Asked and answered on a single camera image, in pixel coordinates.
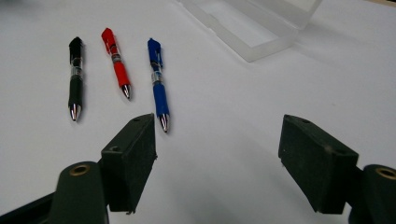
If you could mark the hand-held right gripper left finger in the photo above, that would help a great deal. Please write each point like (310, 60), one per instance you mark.
(127, 168)

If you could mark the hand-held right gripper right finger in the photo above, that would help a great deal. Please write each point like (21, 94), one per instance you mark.
(317, 168)

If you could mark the blue pen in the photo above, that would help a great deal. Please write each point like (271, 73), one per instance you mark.
(159, 93)

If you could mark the black pen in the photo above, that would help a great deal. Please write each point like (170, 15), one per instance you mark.
(75, 84)

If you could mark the red pen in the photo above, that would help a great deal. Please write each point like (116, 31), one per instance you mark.
(119, 67)

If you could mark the clear plastic box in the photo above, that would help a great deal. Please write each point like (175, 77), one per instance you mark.
(255, 28)

